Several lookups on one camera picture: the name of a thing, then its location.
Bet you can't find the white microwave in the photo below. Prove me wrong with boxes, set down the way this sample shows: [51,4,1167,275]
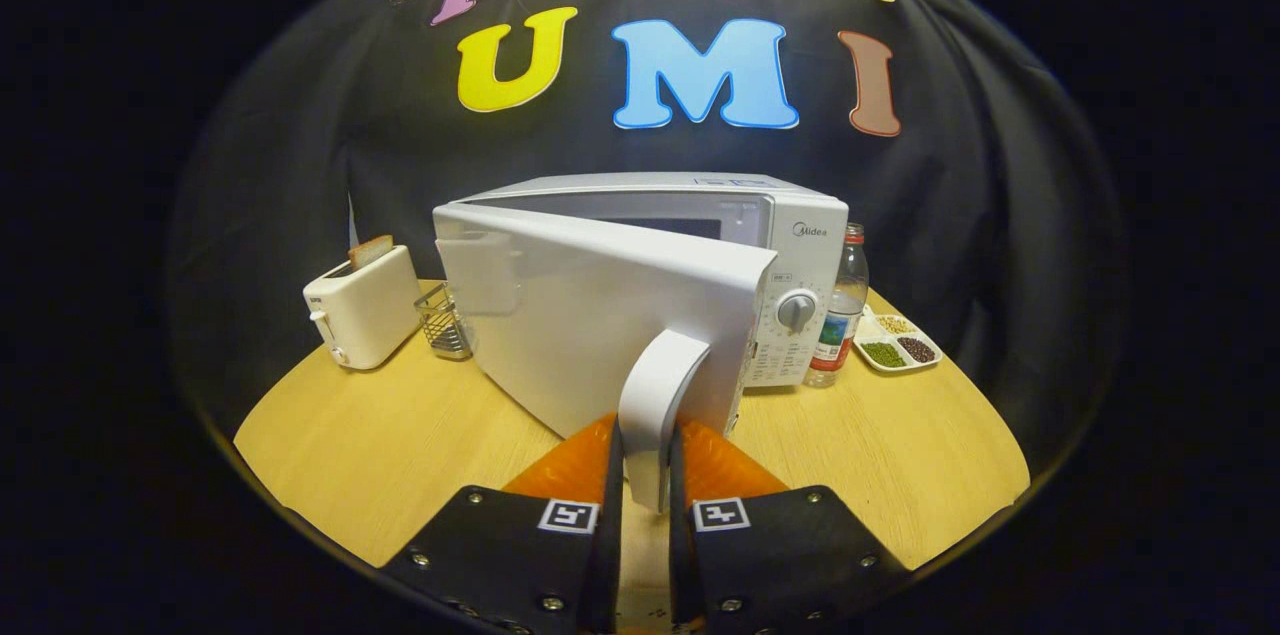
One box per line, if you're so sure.
[432,173,851,514]

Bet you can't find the white toaster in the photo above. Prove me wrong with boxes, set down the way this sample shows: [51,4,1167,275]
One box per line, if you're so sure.
[303,245,424,371]

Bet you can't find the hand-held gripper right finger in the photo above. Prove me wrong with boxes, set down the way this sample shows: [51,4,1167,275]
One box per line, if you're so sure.
[668,420,913,635]

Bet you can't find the toast slice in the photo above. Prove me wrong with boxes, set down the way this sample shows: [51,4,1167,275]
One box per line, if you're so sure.
[347,235,395,270]

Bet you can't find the white divided bean tray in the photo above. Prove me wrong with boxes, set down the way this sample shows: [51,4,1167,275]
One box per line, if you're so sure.
[853,307,944,374]

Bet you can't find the wire mesh holder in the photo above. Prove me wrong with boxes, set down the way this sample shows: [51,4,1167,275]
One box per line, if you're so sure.
[414,281,474,361]

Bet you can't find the clear plastic water bottle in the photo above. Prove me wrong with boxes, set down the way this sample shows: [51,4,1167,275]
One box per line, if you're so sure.
[803,223,870,388]

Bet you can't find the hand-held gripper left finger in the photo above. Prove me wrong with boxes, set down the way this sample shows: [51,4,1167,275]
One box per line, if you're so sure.
[380,413,626,635]

